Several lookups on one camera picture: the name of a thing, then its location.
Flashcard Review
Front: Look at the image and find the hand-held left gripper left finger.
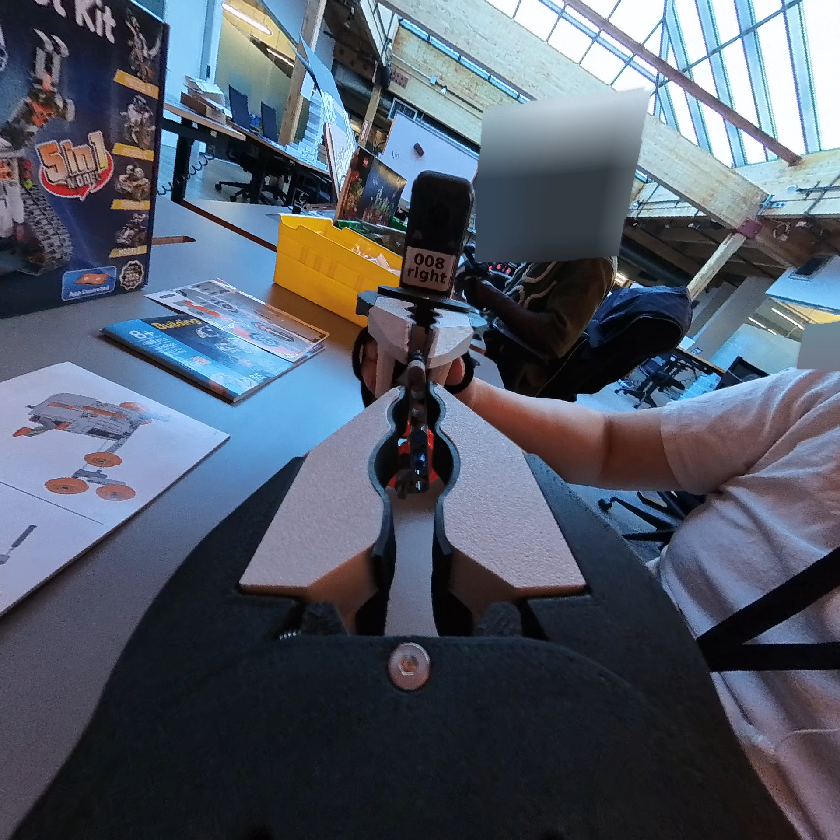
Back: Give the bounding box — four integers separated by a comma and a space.
238, 386, 403, 636

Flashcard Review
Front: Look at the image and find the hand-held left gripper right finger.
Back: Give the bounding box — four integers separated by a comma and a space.
432, 382, 588, 636

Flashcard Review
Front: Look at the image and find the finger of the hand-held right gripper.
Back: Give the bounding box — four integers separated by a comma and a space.
422, 310, 475, 387
366, 305, 424, 389

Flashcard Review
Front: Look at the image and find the grey toy beam with gears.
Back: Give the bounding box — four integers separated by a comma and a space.
387, 351, 439, 501

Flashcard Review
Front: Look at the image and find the person's right forearm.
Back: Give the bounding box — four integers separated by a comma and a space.
459, 377, 680, 490

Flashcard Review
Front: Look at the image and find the long background desk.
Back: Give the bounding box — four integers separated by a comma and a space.
161, 98, 332, 204

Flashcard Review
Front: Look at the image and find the person's right hand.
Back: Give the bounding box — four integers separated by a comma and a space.
360, 340, 484, 411

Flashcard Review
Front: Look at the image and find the dark flower-print toy box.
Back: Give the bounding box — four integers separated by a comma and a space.
335, 146, 408, 227

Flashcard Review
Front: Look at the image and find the clear plastic parts bag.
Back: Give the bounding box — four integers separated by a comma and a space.
348, 241, 403, 271

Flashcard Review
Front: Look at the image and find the white board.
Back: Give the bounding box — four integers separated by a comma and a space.
381, 110, 483, 194

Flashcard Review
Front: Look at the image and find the yellow storage bin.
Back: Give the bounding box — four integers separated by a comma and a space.
274, 213, 403, 327

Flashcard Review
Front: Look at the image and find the toy sticker sheet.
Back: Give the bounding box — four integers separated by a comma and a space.
146, 279, 329, 363

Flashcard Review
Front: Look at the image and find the open white instruction manual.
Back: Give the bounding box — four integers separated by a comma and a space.
0, 361, 231, 618

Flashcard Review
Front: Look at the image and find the blue office chair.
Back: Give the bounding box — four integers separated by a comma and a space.
217, 85, 263, 204
259, 98, 291, 204

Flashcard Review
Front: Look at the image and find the dark blue jacket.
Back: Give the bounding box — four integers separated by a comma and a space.
577, 285, 694, 401

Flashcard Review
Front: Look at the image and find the blue instruction booklet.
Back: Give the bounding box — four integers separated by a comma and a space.
100, 317, 326, 403

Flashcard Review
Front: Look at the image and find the person in white t-shirt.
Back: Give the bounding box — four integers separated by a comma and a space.
646, 367, 840, 840

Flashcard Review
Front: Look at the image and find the small cardboard box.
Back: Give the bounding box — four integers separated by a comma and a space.
180, 75, 228, 123

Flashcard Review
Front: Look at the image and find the blue robot kit box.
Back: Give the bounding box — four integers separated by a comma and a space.
0, 0, 170, 320

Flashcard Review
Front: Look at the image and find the black lanyard strap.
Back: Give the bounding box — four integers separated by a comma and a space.
696, 548, 840, 673

